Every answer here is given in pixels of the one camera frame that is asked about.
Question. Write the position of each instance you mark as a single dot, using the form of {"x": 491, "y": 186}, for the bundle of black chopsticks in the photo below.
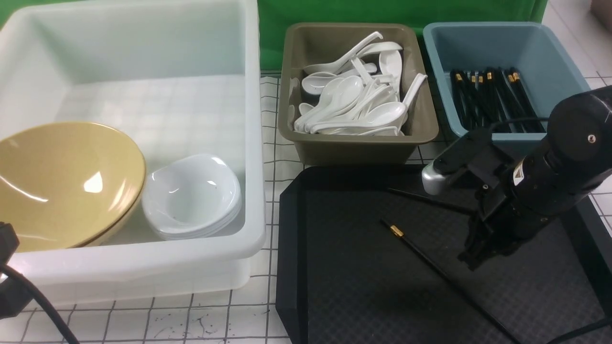
{"x": 494, "y": 97}

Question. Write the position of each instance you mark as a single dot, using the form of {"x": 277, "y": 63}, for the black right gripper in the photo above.
{"x": 511, "y": 207}

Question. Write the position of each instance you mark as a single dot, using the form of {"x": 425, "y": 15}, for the pile of white spoons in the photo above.
{"x": 371, "y": 73}

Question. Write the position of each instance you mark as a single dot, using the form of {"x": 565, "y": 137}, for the black serving tray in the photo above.
{"x": 343, "y": 278}

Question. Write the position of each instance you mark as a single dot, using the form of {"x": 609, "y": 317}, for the olive brown spoon bin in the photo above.
{"x": 310, "y": 43}

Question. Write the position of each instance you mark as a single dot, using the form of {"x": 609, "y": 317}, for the yellow bowl in tub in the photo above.
{"x": 81, "y": 226}

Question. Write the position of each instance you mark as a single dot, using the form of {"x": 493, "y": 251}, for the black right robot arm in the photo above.
{"x": 579, "y": 136}

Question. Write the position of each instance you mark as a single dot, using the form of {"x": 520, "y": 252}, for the large white plastic tub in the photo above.
{"x": 180, "y": 77}

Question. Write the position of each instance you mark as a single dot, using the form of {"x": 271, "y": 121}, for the white dish stack in tub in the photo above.
{"x": 193, "y": 197}

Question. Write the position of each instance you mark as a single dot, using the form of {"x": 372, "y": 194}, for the black chopstick gold band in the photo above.
{"x": 430, "y": 201}

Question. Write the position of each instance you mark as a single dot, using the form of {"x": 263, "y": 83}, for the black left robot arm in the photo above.
{"x": 14, "y": 297}

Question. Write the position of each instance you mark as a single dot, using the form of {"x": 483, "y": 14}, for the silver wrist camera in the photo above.
{"x": 434, "y": 182}

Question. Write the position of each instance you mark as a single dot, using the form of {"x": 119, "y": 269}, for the white ceramic soup spoon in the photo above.
{"x": 382, "y": 115}

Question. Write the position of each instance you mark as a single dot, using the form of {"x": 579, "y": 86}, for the yellow noodle bowl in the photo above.
{"x": 67, "y": 164}

